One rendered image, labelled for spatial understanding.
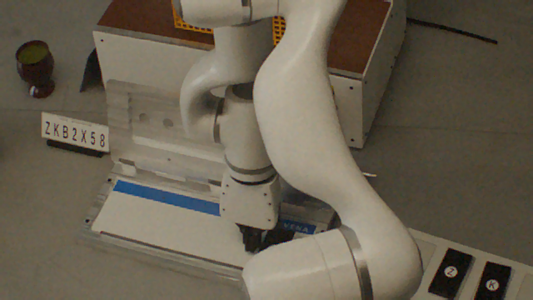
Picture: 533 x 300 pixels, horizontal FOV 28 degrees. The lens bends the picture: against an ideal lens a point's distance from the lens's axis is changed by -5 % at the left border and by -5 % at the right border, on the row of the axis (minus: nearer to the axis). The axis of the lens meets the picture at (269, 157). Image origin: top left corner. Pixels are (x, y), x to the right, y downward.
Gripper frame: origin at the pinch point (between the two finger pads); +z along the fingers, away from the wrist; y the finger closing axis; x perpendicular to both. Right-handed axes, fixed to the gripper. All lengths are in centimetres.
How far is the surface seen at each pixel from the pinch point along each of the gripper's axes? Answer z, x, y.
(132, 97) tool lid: -16.4, 11.7, -27.6
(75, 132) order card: -2.4, 15.3, -43.2
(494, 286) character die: 1.8, 3.7, 44.0
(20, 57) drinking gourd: -11, 25, -61
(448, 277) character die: 1.8, 3.6, 35.4
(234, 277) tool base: 3.9, -6.6, -0.9
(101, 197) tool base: 1.8, 3.1, -31.7
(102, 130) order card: -4.0, 15.7, -37.0
